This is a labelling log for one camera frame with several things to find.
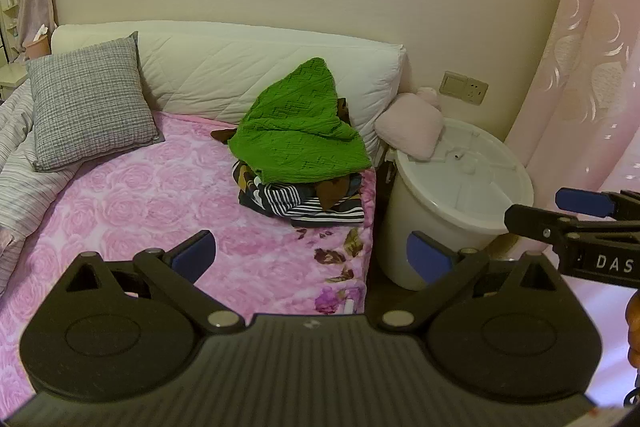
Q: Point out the dark patterned garment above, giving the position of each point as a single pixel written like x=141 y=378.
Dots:
x=246 y=179

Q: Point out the grey striped duvet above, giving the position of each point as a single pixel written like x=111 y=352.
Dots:
x=25 y=187

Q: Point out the grey checked pillow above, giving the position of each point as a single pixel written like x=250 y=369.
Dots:
x=85 y=102

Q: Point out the person's right hand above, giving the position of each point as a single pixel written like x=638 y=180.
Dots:
x=635 y=317

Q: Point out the white lidded plastic bucket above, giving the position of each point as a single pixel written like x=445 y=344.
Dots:
x=430 y=217

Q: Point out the black white striped garment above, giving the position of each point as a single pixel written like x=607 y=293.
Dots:
x=300 y=202

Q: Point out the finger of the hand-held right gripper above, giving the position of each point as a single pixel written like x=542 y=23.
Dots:
x=535 y=222
x=585 y=202

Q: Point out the white quilted headboard cushion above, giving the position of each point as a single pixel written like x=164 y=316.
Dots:
x=225 y=67

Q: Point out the pink plush cushion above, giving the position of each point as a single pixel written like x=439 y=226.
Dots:
x=410 y=127

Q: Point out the white bedside cabinet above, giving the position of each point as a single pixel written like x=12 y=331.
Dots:
x=12 y=77

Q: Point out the beige wall switch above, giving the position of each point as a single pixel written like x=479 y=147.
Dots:
x=453 y=84

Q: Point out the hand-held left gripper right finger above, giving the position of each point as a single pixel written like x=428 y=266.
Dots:
x=425 y=257

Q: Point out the pink curtain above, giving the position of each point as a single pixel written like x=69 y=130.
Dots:
x=585 y=57

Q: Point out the white wall socket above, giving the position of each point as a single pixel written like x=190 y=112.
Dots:
x=477 y=92

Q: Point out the green knitted sweater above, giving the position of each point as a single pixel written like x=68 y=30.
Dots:
x=295 y=132

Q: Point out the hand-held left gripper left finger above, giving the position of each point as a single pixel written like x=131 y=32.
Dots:
x=192 y=257

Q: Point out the pink tissue container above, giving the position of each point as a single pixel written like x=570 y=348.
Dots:
x=36 y=44

